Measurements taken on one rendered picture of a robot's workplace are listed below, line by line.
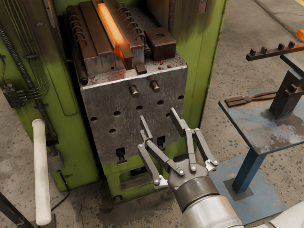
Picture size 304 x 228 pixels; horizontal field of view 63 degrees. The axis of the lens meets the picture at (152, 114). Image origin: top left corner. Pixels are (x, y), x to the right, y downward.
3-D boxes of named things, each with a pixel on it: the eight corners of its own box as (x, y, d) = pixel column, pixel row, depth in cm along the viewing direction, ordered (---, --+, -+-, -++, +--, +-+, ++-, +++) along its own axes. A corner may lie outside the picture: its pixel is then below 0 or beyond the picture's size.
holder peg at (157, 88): (160, 92, 86) (161, 86, 84) (153, 94, 85) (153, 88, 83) (156, 85, 88) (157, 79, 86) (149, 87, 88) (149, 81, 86)
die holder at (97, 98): (178, 142, 119) (189, 65, 87) (101, 165, 110) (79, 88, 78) (143, 75, 155) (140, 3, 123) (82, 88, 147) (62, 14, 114)
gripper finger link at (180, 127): (182, 129, 54) (185, 128, 54) (170, 107, 58) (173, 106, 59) (181, 137, 56) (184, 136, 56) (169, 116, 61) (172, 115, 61)
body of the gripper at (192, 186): (178, 222, 45) (160, 178, 51) (219, 206, 47) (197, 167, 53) (182, 204, 40) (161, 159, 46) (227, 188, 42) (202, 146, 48)
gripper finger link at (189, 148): (189, 170, 46) (197, 170, 46) (186, 125, 54) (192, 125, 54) (187, 181, 49) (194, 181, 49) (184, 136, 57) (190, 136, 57)
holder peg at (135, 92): (140, 97, 84) (139, 91, 82) (132, 99, 83) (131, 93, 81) (136, 90, 86) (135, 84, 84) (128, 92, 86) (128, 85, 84)
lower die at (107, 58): (144, 64, 87) (144, 42, 81) (87, 75, 83) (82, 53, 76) (116, 14, 115) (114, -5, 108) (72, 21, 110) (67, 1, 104)
